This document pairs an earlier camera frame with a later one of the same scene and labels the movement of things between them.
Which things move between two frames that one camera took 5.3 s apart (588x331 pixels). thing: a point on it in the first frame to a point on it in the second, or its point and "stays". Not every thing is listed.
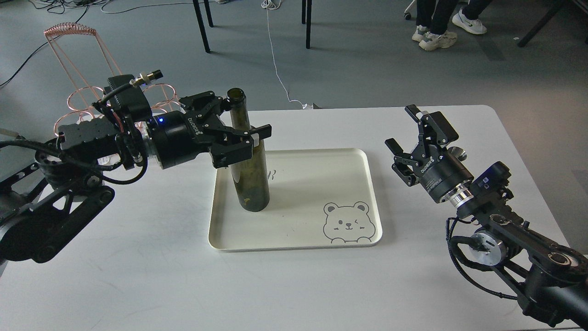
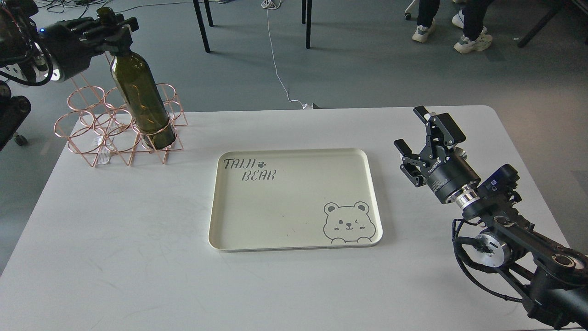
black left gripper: x=178 y=138 to x=70 y=46
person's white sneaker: x=432 y=41 to x=482 y=42
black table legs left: x=200 y=23 stays
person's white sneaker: x=421 y=33 stays
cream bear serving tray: x=319 y=199 stays
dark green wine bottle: x=250 y=171 to x=143 y=96
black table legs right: x=308 y=26 stays
